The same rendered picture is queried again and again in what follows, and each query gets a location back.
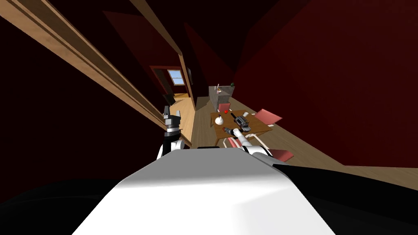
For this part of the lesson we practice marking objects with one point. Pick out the brown wooden table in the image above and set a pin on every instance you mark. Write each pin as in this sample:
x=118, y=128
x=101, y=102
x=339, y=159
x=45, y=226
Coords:
x=258, y=125

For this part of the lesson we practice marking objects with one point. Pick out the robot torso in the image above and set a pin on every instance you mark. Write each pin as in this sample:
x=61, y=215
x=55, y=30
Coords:
x=209, y=195

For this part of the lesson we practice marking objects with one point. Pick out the window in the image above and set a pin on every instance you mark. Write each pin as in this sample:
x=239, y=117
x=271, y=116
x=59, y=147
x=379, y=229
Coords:
x=176, y=77

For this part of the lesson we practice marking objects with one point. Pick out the grey cabinet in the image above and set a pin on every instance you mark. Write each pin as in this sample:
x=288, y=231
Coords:
x=219, y=96

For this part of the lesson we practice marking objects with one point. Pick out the red chair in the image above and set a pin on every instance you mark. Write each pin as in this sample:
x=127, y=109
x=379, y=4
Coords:
x=224, y=107
x=267, y=116
x=233, y=142
x=281, y=155

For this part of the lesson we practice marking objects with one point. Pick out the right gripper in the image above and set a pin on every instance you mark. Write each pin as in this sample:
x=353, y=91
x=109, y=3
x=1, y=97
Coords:
x=229, y=131

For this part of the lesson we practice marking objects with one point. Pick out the white round vase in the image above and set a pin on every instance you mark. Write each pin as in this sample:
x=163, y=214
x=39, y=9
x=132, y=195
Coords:
x=218, y=120

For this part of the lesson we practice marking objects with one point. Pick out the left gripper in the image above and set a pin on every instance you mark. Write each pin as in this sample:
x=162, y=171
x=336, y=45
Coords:
x=172, y=122

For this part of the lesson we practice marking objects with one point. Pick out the grey toaster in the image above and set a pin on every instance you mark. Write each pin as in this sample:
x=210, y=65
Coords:
x=243, y=123

